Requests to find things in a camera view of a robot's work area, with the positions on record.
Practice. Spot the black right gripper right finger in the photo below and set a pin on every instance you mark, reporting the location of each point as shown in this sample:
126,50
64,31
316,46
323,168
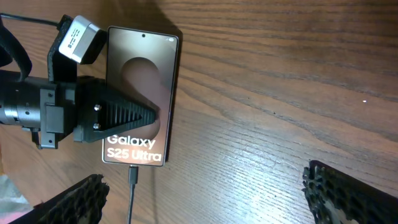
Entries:
336,197

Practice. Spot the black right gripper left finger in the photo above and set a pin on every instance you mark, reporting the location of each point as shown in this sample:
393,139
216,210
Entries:
81,203

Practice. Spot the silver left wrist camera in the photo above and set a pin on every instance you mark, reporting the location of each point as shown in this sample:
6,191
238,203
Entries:
83,41

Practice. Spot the Samsung Galaxy smartphone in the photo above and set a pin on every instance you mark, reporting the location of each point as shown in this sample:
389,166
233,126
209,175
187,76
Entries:
143,65

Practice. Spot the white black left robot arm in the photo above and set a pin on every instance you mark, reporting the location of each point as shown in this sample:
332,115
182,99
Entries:
20,104

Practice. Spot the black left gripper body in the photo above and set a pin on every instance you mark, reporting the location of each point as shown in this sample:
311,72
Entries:
72,108

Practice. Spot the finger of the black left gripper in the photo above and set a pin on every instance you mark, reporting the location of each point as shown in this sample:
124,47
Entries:
103,115

